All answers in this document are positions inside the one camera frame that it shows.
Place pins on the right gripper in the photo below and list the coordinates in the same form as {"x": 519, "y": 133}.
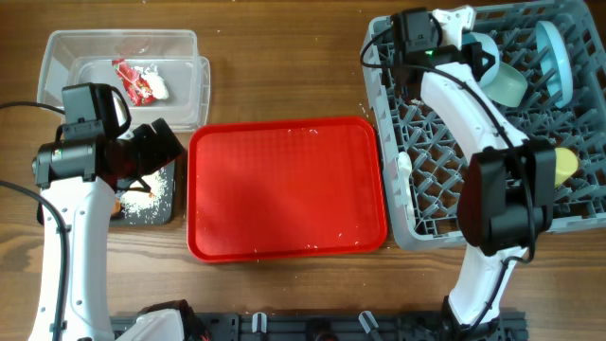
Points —
{"x": 467, "y": 53}

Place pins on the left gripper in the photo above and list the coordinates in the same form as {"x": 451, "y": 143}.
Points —
{"x": 158, "y": 156}

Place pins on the mint green bowl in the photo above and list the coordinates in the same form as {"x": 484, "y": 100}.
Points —
{"x": 508, "y": 86}

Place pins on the orange carrot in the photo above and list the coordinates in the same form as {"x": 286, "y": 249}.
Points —
{"x": 116, "y": 208}

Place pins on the red snack wrapper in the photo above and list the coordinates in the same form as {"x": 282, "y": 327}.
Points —
{"x": 137, "y": 89}

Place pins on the white tissue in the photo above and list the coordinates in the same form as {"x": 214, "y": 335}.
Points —
{"x": 155, "y": 82}

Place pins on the light blue plate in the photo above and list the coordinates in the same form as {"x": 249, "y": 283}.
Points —
{"x": 560, "y": 85}

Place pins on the yellow plastic cup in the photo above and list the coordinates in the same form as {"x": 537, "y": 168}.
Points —
{"x": 567, "y": 164}

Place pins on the white plastic spoon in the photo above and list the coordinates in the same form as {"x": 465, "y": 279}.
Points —
{"x": 405, "y": 168}

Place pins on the light blue rice bowl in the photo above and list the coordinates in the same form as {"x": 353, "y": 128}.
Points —
{"x": 490, "y": 57}

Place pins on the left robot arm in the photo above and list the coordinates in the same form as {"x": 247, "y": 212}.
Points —
{"x": 73, "y": 297}

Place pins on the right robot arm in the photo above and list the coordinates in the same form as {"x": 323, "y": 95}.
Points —
{"x": 507, "y": 197}

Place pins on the grey dishwasher rack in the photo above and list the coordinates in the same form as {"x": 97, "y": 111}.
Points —
{"x": 405, "y": 125}

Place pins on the white rice pile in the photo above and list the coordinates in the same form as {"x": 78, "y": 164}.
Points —
{"x": 148, "y": 203}

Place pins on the black tray bin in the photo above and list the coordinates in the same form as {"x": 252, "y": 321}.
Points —
{"x": 94, "y": 205}

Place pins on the clear plastic bin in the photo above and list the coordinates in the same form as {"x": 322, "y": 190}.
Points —
{"x": 81, "y": 56}

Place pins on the red serving tray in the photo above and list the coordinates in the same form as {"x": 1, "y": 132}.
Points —
{"x": 284, "y": 189}

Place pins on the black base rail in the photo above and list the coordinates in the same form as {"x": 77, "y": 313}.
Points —
{"x": 409, "y": 327}

